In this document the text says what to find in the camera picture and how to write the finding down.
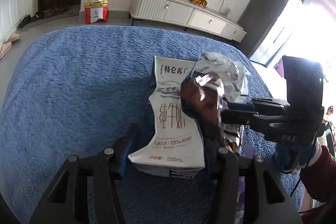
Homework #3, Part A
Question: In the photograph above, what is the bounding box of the golden tiger figurine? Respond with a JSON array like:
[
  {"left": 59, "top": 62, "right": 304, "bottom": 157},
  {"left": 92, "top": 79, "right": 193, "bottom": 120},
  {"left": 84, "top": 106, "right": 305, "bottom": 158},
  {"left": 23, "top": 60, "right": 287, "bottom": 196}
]
[{"left": 189, "top": 0, "right": 208, "bottom": 8}]

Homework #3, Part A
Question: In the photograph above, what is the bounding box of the blue fluffy rug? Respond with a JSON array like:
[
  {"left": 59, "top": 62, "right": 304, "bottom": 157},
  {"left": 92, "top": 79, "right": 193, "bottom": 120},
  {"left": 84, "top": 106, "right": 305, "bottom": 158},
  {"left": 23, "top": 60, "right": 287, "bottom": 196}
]
[{"left": 0, "top": 25, "right": 306, "bottom": 224}]

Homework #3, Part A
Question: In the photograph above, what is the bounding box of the dark brown snack bag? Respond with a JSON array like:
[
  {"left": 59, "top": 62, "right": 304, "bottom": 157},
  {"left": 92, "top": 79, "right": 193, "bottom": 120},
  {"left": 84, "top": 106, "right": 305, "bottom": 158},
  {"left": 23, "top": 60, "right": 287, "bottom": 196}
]
[{"left": 179, "top": 64, "right": 243, "bottom": 155}]

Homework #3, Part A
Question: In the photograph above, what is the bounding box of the white milk carton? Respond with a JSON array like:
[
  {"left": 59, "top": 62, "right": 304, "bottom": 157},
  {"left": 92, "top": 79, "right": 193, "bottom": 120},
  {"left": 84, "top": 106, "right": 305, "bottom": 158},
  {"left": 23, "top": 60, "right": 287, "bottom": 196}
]
[{"left": 128, "top": 56, "right": 205, "bottom": 178}]

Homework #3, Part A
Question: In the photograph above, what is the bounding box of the dark tall cabinet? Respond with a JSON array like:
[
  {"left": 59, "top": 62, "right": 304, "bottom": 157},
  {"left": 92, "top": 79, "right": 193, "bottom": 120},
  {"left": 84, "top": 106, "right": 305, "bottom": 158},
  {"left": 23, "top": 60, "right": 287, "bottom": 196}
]
[{"left": 238, "top": 0, "right": 289, "bottom": 58}]

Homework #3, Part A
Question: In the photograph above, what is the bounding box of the purple snack wrapper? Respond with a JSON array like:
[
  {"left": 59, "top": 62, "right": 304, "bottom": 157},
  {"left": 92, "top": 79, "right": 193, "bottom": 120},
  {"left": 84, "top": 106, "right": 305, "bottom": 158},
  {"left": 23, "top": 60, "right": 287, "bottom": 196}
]
[{"left": 235, "top": 143, "right": 258, "bottom": 224}]

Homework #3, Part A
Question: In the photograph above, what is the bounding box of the white green printed bag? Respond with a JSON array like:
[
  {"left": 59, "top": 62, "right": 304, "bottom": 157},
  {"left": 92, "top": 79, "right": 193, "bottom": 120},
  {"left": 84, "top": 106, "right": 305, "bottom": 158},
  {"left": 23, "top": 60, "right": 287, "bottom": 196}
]
[{"left": 195, "top": 52, "right": 250, "bottom": 103}]

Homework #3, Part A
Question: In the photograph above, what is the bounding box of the blue gloved right hand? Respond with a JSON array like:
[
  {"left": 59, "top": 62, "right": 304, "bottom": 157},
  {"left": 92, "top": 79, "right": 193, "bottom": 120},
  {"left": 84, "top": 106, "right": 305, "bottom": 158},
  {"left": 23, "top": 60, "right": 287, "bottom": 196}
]
[{"left": 272, "top": 141, "right": 322, "bottom": 173}]

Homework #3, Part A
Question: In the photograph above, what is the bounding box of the white tv cabinet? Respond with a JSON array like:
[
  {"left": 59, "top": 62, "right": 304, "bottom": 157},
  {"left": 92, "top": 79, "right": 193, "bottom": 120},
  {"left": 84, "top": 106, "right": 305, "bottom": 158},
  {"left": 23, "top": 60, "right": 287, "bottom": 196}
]
[{"left": 129, "top": 0, "right": 247, "bottom": 43}]

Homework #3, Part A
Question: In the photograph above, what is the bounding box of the dark doormat with shoes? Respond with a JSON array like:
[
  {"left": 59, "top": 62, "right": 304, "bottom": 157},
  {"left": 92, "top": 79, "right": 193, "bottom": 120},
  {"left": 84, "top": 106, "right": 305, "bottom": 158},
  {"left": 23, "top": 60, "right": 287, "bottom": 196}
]
[{"left": 18, "top": 5, "right": 80, "bottom": 30}]

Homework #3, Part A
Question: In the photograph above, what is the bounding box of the red white shopping bag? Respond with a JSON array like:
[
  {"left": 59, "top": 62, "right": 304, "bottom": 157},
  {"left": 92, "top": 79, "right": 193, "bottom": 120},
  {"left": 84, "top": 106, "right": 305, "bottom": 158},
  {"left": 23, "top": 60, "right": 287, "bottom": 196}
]
[{"left": 84, "top": 0, "right": 109, "bottom": 24}]

